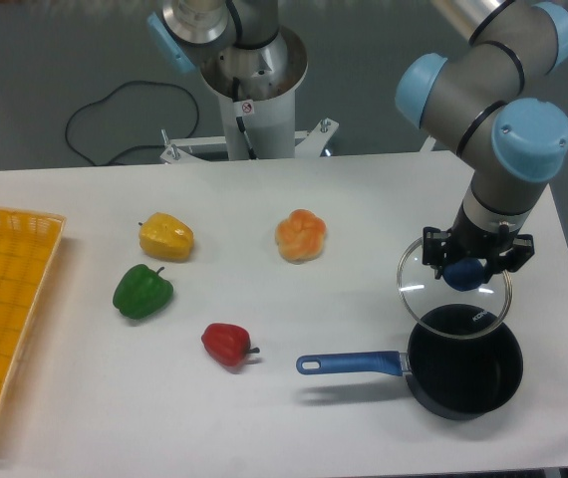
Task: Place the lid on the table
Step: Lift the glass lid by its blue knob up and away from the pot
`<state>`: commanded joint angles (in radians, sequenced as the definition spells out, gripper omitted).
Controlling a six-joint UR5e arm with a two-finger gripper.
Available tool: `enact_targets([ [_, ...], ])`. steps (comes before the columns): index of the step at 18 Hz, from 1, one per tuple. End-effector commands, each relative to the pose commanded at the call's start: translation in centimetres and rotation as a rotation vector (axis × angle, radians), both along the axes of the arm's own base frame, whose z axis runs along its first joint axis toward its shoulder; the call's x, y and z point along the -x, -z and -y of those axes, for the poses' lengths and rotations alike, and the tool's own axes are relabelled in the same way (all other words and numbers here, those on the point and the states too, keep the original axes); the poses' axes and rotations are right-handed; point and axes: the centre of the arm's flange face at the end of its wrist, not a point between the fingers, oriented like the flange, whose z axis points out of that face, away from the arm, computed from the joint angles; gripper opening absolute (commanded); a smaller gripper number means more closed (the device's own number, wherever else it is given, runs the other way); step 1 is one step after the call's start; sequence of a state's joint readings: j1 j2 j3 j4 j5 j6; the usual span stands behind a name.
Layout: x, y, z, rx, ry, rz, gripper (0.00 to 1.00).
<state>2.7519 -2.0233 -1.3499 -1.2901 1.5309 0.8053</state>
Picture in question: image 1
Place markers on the red bell pepper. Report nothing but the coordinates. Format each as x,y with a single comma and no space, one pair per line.
229,345

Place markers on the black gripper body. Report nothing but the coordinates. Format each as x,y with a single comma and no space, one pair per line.
480,234

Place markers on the green bell pepper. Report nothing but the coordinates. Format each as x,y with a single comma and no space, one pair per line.
142,292

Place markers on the black saucepan blue handle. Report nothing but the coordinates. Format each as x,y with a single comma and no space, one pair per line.
461,362

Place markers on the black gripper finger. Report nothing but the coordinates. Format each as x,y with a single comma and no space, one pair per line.
438,252
510,260

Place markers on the yellow bell pepper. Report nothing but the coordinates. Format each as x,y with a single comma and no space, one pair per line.
163,236

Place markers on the glass lid blue knob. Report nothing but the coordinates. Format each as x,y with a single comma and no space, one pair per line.
458,304

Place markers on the orange knotted bread roll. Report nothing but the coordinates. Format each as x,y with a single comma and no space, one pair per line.
301,236

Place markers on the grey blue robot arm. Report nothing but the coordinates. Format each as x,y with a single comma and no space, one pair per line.
474,106

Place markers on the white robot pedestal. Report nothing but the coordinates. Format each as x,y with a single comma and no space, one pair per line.
255,89

